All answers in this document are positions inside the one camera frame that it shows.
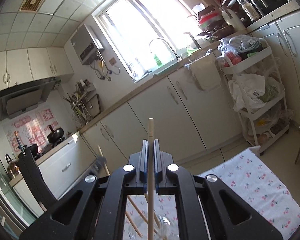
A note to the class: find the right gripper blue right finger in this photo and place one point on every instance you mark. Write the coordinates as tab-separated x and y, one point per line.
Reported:
157	162

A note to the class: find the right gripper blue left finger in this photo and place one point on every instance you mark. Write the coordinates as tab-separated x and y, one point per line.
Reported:
143	162

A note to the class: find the wooden chopstick two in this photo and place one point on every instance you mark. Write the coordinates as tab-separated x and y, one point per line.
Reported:
150	179

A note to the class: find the wooden chopstick three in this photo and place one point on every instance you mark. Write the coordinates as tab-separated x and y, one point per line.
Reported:
103	161

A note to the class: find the chrome kitchen faucet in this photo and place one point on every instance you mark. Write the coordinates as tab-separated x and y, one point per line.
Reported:
161	46

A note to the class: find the metal kettle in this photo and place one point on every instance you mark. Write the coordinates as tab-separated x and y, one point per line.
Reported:
13	168

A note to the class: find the black pan front burner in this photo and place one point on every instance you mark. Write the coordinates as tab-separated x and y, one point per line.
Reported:
33	149

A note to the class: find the black wok on stove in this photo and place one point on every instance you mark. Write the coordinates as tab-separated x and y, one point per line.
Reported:
56	135

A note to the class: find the floral cherry tablecloth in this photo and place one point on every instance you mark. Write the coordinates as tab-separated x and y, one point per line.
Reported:
249	178

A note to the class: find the range hood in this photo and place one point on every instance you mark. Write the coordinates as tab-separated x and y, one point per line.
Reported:
19	99

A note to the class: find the green dish soap bottle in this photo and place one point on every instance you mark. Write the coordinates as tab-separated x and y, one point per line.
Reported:
157	60

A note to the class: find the white hanging trash bin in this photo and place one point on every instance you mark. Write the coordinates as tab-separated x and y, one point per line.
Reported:
203	72

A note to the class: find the white plastic bag in cart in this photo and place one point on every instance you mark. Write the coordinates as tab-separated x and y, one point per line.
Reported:
252	86

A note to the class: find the white rolling utility cart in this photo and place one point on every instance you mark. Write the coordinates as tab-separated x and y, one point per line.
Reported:
244	54

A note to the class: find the stacked bowls and plates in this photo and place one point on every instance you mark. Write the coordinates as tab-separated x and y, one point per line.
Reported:
212	24

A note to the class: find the white plastic jug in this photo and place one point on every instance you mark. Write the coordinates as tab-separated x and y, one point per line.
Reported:
232	19

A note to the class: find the ceiling vent grille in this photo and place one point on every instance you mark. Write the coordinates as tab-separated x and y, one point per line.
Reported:
30	5

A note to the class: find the wall utensil rack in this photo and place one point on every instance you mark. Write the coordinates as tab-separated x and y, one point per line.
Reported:
84	102

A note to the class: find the grey wall water heater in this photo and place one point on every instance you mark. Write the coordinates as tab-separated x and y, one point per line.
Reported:
86	45

